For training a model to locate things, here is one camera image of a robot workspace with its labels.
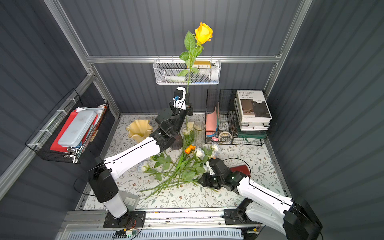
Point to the pink folder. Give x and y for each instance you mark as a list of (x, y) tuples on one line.
[(211, 123)]

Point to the black wire desk organizer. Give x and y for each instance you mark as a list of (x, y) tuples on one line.
[(229, 119)]

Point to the yellow clock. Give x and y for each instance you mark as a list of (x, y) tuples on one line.
[(200, 64)]

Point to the floral table mat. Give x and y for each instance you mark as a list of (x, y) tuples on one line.
[(135, 182)]

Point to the yellow wavy vase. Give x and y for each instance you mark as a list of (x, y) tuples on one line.
[(139, 130)]

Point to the clear glass vase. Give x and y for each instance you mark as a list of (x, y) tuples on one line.
[(199, 134)]

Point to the tape roll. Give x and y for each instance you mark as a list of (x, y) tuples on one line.
[(225, 137)]

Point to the purple ribbed glass vase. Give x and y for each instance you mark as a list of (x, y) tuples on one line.
[(178, 143)]

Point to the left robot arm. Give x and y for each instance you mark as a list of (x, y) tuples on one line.
[(102, 177)]

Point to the yellow orange rose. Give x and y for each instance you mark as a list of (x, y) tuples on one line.
[(194, 47)]

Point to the black wire side basket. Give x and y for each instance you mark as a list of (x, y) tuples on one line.
[(42, 141)]

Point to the red notebook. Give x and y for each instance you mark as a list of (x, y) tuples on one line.
[(242, 169)]

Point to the white plastic case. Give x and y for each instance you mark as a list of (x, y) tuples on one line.
[(76, 130)]

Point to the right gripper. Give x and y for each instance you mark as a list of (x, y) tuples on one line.
[(207, 180)]

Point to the red folder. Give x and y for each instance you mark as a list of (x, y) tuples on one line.
[(57, 148)]

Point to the white wire wall basket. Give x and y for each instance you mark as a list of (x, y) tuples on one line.
[(166, 72)]

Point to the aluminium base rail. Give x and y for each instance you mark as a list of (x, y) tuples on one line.
[(171, 224)]

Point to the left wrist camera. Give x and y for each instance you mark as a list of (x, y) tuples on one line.
[(180, 98)]

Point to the interior design trends book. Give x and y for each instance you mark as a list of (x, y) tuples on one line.
[(253, 107)]

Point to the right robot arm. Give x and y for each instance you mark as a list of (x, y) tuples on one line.
[(294, 218)]

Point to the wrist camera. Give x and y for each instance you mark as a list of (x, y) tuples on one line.
[(210, 170), (180, 98)]

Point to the pile of flowers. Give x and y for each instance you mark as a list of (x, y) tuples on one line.
[(190, 164)]

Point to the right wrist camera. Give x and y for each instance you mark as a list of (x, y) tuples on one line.
[(210, 170)]

